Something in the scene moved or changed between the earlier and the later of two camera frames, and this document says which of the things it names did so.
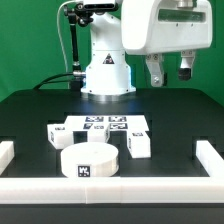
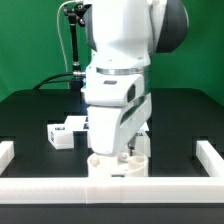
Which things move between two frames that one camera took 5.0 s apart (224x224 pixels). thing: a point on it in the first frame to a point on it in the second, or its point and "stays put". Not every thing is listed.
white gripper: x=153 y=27 to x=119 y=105
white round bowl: x=89 y=159 to x=125 y=164
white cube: x=139 y=144 stays put
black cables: x=37 y=87 stays put
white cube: x=59 y=136 stays put
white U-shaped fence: x=116 y=189 stays put
